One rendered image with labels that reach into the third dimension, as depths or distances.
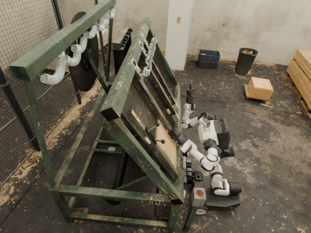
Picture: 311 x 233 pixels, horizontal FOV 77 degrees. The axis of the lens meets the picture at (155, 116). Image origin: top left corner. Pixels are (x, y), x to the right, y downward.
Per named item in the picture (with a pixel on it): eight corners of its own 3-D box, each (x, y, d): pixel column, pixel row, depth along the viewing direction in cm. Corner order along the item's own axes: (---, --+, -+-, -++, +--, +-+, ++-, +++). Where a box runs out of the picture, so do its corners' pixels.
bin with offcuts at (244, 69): (251, 76, 576) (259, 55, 534) (233, 74, 583) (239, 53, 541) (248, 69, 614) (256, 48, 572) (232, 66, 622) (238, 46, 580)
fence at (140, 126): (174, 176, 212) (178, 175, 210) (127, 114, 160) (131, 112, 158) (174, 172, 215) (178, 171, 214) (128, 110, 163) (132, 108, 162)
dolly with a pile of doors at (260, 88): (267, 104, 473) (274, 90, 447) (244, 101, 480) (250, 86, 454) (262, 91, 519) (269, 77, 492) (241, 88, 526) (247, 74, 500)
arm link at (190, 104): (190, 97, 225) (189, 106, 230) (183, 99, 220) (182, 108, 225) (197, 100, 216) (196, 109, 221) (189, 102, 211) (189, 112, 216)
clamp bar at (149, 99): (175, 147, 242) (193, 142, 233) (121, 66, 177) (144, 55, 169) (175, 141, 249) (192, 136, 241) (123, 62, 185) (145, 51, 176)
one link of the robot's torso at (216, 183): (221, 182, 282) (220, 162, 252) (223, 195, 267) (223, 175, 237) (210, 182, 285) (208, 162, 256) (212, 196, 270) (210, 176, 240)
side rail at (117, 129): (169, 199, 195) (179, 198, 191) (101, 124, 135) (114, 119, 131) (169, 194, 199) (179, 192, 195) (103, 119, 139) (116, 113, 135)
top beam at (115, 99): (108, 122, 132) (120, 118, 129) (98, 111, 127) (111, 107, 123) (146, 25, 300) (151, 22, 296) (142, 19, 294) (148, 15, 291)
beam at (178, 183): (174, 205, 201) (184, 204, 197) (169, 200, 194) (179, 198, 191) (174, 89, 369) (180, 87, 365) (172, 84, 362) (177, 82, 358)
